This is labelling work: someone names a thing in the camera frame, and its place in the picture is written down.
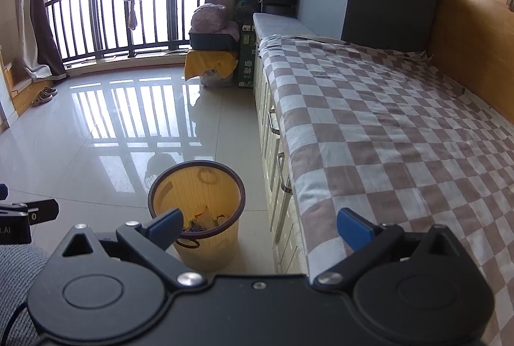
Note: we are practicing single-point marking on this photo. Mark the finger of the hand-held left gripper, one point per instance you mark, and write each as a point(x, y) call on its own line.
point(44, 209)
point(3, 192)

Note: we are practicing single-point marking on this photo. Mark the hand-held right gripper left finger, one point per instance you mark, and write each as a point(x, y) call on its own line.
point(166, 227)

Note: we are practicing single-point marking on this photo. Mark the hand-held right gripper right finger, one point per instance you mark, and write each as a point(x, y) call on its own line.
point(355, 229)

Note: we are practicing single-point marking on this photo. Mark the yellow bin with dark rim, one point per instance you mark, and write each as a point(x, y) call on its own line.
point(221, 245)

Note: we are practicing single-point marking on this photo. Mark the pile of wrappers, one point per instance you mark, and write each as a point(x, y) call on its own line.
point(207, 221)

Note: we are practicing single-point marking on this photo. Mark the grey knit clothing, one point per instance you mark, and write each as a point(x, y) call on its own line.
point(16, 289)

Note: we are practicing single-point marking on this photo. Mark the wooden furniture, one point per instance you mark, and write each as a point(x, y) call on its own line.
point(16, 96)

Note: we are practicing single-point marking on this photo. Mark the brown white checkered blanket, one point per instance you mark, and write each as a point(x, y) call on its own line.
point(381, 129)

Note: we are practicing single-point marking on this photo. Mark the white printed bag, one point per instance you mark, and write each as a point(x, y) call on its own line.
point(215, 80)

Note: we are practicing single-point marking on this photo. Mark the dark brown curtain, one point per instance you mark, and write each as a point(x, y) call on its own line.
point(44, 40)

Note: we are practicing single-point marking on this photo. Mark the white cabinet drawers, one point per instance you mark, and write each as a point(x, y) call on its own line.
point(263, 101)

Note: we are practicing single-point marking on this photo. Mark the yellow cloth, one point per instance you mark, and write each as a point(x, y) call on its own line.
point(204, 62)

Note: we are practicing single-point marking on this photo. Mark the black window railing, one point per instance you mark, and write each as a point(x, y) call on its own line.
point(120, 51)

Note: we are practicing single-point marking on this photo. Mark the dark grey basket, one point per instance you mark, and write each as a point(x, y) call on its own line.
point(211, 41)

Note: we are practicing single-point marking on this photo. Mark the pink bag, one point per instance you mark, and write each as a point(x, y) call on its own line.
point(209, 18)

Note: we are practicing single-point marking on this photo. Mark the grey bench cushion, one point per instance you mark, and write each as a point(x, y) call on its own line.
point(281, 24)

